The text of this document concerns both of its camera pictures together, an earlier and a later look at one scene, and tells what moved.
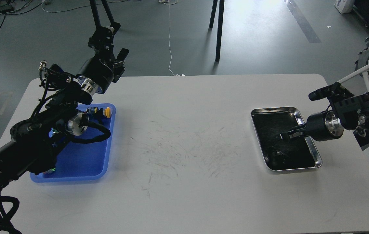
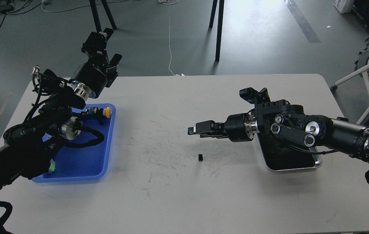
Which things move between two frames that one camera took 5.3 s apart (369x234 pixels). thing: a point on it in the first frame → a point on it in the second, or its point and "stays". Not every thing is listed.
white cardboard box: [344, 6] stays
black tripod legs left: [103, 32] stays
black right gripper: [321, 126] → [239, 128]
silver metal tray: [296, 153] stays
